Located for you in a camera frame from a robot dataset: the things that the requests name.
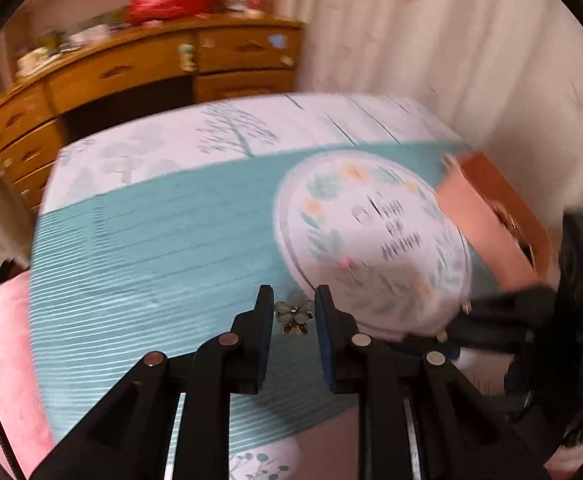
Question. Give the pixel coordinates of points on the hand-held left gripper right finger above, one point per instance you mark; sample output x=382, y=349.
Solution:
x=325, y=345

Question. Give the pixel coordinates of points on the wooden desk with drawers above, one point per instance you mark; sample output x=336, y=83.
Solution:
x=121, y=70

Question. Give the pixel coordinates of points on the blue sticker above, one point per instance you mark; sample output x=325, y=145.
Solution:
x=277, y=41

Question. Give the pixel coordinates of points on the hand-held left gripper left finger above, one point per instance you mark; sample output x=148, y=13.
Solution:
x=262, y=345

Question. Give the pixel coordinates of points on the gold flower brooch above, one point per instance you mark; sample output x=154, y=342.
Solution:
x=295, y=316

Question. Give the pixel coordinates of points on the tree print tablecloth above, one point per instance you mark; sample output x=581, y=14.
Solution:
x=171, y=240

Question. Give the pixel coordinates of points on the white drawer ornament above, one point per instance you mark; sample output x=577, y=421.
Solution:
x=187, y=56

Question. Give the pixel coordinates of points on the pink plastic box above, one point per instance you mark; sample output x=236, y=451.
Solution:
x=471, y=220

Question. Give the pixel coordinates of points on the pink fleece blanket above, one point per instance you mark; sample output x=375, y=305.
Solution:
x=1, y=340

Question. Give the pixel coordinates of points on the white leaf print curtain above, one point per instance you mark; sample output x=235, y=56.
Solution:
x=421, y=35

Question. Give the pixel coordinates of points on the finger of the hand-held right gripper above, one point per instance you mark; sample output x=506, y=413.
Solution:
x=511, y=307
x=481, y=344

